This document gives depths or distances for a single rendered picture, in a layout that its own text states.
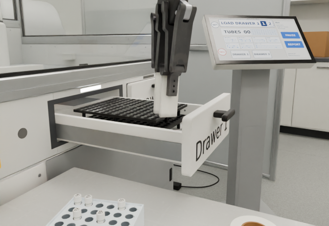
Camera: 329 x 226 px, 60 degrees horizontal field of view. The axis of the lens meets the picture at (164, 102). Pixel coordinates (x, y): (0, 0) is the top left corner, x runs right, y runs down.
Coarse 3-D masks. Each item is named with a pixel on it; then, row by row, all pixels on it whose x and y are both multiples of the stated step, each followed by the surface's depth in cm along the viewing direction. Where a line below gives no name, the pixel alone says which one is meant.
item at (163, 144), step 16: (112, 96) 88; (64, 112) 70; (64, 128) 65; (80, 128) 62; (96, 128) 61; (112, 128) 59; (128, 128) 57; (144, 128) 55; (160, 128) 55; (176, 128) 74; (96, 144) 61; (112, 144) 59; (128, 144) 58; (144, 144) 56; (160, 144) 54; (176, 144) 53; (176, 160) 53
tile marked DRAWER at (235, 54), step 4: (232, 52) 135; (236, 52) 136; (240, 52) 136; (244, 52) 136; (248, 52) 137; (232, 56) 134; (236, 56) 134; (240, 56) 135; (244, 56) 135; (248, 56) 135
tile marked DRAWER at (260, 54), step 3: (252, 51) 137; (255, 51) 137; (258, 51) 138; (261, 51) 138; (264, 51) 138; (267, 51) 139; (255, 54) 137; (258, 54) 137; (261, 54) 137; (264, 54) 137; (267, 54) 138; (270, 54) 138; (255, 57) 136; (258, 57) 136; (261, 57) 136; (264, 57) 136; (267, 57) 137; (270, 57) 137
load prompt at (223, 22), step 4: (220, 20) 144; (224, 20) 145; (228, 20) 145; (232, 20) 146; (236, 20) 146; (240, 20) 146; (244, 20) 147; (248, 20) 147; (252, 20) 148; (256, 20) 148; (260, 20) 148; (264, 20) 149; (268, 20) 149; (272, 20) 150; (220, 24) 143; (224, 24) 144; (228, 24) 144; (232, 24) 144; (236, 24) 145; (240, 24) 145; (244, 24) 145; (248, 24) 146; (252, 24) 146; (256, 24) 147; (260, 24) 147; (264, 24) 147; (268, 24) 148; (272, 24) 148
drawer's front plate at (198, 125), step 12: (228, 96) 72; (204, 108) 56; (216, 108) 63; (228, 108) 73; (192, 120) 49; (204, 120) 55; (216, 120) 64; (192, 132) 50; (204, 132) 56; (228, 132) 76; (192, 144) 50; (204, 144) 57; (216, 144) 66; (192, 156) 51; (204, 156) 58; (192, 168) 52
